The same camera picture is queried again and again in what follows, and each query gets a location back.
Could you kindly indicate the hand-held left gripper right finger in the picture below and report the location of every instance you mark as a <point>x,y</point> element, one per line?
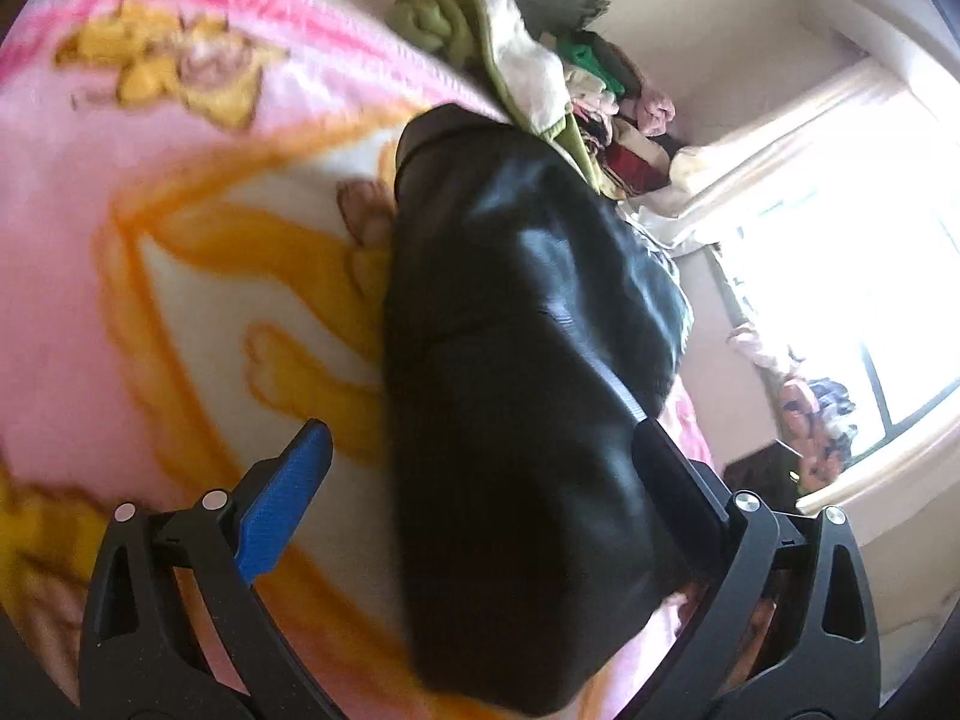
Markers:
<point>675,481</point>

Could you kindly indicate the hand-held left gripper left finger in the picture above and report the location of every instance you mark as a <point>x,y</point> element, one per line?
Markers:
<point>289,495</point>

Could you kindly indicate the black leather jacket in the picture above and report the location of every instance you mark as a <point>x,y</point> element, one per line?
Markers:
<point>510,390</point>

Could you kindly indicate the heap of printed clothes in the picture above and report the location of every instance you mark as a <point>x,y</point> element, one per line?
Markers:
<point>814,412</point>

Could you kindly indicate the pile of mixed clothes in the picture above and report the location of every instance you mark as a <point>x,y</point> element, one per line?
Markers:
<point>622,150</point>

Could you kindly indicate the dark box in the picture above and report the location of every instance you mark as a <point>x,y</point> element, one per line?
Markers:
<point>761,471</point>

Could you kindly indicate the white windowsill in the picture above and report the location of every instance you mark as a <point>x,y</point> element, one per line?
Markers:
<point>885,476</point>

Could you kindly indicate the window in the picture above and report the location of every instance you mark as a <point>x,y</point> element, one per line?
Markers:
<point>862,277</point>

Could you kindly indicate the pink printed blanket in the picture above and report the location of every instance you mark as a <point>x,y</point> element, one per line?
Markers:
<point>187,165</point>

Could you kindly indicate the white curtain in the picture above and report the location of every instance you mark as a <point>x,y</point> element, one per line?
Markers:
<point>787,146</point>

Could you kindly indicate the green folded blanket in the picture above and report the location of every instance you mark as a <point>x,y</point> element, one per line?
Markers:
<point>427,15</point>

